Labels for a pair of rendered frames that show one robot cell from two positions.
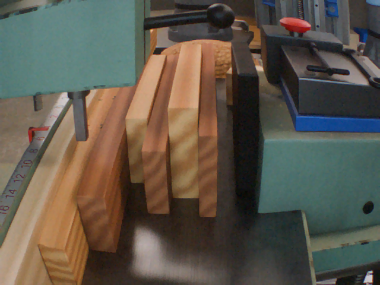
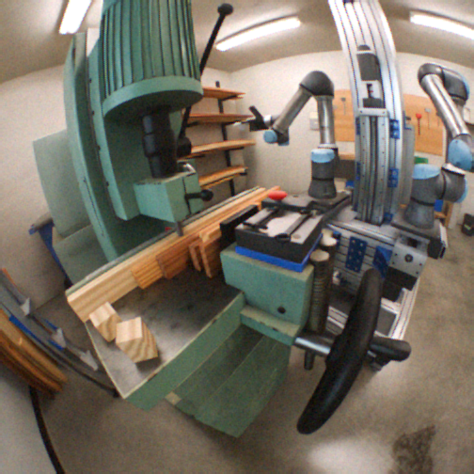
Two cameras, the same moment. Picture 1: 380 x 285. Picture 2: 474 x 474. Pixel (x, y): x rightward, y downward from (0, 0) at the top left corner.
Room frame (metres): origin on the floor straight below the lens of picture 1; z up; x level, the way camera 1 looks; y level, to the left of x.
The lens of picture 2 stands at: (0.11, -0.22, 1.11)
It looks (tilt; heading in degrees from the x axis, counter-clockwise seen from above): 28 degrees down; 39
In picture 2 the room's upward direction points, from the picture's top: 8 degrees counter-clockwise
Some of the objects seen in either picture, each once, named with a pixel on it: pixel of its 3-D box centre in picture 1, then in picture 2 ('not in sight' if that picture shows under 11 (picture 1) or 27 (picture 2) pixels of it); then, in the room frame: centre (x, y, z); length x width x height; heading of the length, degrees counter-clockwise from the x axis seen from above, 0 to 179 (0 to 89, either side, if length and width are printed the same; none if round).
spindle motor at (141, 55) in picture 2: not in sight; (146, 39); (0.31, 0.08, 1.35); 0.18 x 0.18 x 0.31
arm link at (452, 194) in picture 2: not in sight; (454, 134); (0.96, -0.64, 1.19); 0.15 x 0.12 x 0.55; 99
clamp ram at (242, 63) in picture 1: (279, 109); (257, 240); (0.35, -0.07, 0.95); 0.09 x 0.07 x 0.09; 177
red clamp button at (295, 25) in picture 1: (295, 24); (276, 195); (0.38, -0.10, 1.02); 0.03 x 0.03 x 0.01
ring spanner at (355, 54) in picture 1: (363, 66); (296, 223); (0.33, -0.15, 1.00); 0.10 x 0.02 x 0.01; 177
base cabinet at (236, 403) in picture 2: not in sight; (206, 353); (0.31, 0.20, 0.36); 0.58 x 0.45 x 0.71; 87
